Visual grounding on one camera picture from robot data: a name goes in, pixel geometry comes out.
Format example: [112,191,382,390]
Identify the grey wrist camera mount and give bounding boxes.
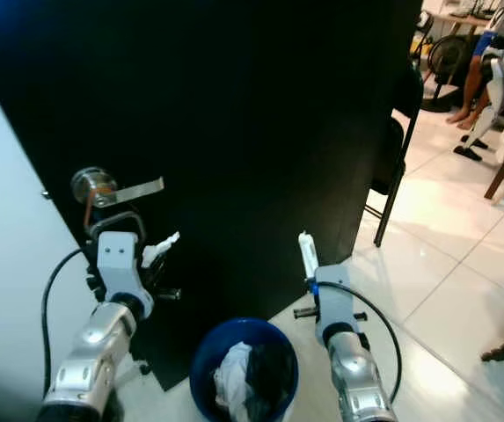
[98,231,143,302]
[313,264,356,328]

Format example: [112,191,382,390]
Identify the blue round waste bin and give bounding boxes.
[188,317,300,422]

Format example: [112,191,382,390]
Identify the silver lever door handle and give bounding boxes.
[71,167,165,209]

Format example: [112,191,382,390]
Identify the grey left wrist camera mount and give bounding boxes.
[98,231,143,302]

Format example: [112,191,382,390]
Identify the white humanoid robot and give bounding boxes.
[454,44,504,162]

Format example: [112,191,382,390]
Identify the white crumpled trash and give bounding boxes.
[215,341,254,421]

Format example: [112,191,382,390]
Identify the black crumpled bag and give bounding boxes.
[243,345,288,418]

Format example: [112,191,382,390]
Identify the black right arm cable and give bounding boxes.
[322,281,404,404]

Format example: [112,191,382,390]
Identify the black folding chair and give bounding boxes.
[364,62,426,248]

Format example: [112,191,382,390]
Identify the orange grey handle strap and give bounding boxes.
[83,189,145,240]

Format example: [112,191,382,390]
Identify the seated barefoot person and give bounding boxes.
[445,0,504,131]

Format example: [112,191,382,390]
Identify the black floor fan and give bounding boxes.
[426,33,474,113]

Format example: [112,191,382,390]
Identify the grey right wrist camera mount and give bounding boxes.
[313,264,356,328]

